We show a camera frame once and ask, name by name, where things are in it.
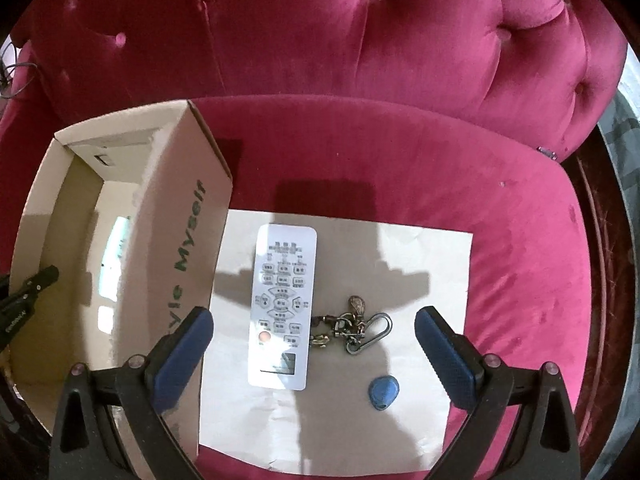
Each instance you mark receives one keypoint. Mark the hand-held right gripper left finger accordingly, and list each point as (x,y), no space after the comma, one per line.
(185,355)

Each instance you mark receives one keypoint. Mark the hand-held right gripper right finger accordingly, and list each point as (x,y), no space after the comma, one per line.
(447,355)

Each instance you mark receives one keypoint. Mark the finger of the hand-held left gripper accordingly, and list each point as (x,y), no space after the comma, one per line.
(20,300)

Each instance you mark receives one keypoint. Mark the blue key fob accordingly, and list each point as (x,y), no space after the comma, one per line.
(384,390)

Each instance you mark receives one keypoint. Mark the white remote control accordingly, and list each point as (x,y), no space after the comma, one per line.
(282,260)

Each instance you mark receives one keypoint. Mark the cardboard box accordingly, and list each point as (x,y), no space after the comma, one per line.
(190,185)

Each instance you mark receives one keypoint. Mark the beige paper sheet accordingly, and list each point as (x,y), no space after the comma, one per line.
(425,270)

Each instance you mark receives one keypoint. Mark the grey plaid cloth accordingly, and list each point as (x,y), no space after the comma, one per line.
(625,160)

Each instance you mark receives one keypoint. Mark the red tufted velvet sofa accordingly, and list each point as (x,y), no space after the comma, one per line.
(350,60)

